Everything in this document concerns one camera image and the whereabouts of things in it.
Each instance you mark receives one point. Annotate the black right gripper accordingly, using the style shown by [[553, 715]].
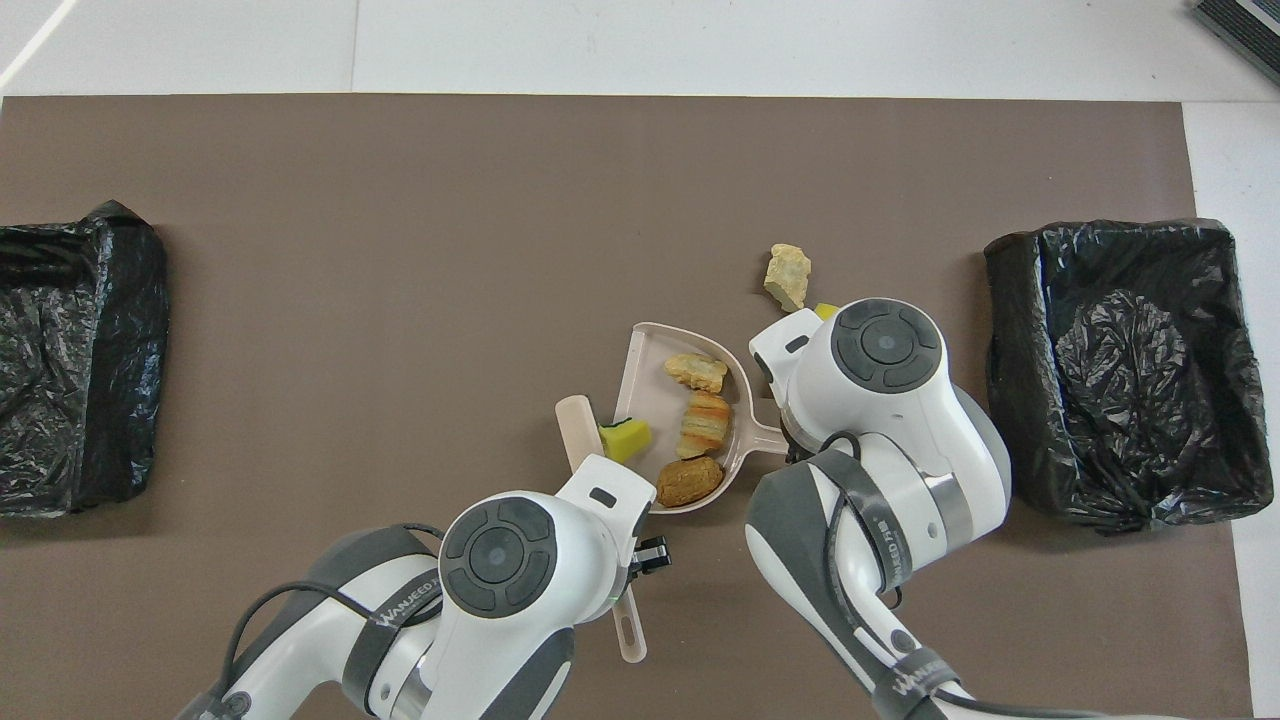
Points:
[[792, 440]]

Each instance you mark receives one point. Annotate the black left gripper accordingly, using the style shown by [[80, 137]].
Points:
[[652, 556]]

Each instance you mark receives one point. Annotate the brown toy bread roll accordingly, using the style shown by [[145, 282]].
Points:
[[690, 482]]

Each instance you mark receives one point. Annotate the orange striped toy croissant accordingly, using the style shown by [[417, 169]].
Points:
[[705, 425]]

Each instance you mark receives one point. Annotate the cream toy pastry piece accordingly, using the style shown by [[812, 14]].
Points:
[[697, 372]]

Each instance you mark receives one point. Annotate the yellow green sponge piece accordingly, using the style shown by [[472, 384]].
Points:
[[625, 440]]

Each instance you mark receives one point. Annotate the beige hand brush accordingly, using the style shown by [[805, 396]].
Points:
[[578, 430]]

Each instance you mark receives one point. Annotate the beige plastic dustpan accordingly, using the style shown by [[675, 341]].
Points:
[[645, 370]]

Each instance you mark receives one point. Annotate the pale beige chunk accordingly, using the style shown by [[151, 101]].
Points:
[[788, 275]]

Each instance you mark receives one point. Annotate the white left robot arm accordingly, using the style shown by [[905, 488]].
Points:
[[500, 560]]

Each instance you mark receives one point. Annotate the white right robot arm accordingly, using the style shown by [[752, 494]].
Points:
[[885, 345]]

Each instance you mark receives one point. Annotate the black bag-lined bin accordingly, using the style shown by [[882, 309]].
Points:
[[1090, 350], [110, 430]]

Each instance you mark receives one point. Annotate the brown table mat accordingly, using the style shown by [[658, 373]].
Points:
[[400, 300]]

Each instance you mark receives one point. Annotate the grey ribbed device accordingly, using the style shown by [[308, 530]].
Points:
[[1245, 25]]

